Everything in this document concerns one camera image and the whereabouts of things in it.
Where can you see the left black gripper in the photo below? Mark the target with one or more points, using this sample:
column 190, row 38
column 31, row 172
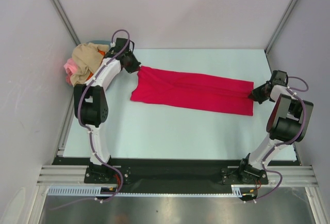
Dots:
column 135, row 66

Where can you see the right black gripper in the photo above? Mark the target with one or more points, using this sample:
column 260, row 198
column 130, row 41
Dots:
column 255, row 94

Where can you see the magenta red t-shirt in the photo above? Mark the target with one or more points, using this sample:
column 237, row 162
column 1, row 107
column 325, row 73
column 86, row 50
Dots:
column 193, row 91

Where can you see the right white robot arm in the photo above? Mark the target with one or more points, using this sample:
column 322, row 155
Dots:
column 287, row 124

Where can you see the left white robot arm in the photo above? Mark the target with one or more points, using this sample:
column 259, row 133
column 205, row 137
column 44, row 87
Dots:
column 91, row 108

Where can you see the blue plastic laundry basket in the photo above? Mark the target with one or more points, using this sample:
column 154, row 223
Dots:
column 103, row 42

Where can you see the orange t-shirt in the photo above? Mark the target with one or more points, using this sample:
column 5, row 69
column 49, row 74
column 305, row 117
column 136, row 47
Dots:
column 91, row 74

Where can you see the beige t-shirt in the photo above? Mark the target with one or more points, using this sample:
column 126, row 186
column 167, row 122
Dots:
column 88, row 60

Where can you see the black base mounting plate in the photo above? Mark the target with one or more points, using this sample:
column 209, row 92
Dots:
column 147, row 187

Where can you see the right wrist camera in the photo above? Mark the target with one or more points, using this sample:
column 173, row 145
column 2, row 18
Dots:
column 279, row 77

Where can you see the aluminium extrusion rail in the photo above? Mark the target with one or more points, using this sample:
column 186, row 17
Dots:
column 286, row 176

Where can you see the left corner aluminium post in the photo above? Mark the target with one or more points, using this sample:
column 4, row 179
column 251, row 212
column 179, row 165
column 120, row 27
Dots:
column 65, row 20

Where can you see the corner aluminium post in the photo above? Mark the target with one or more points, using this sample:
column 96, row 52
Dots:
column 65, row 20
column 279, row 28

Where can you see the right corner aluminium post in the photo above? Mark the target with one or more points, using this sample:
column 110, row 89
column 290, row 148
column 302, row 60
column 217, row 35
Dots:
column 279, row 28

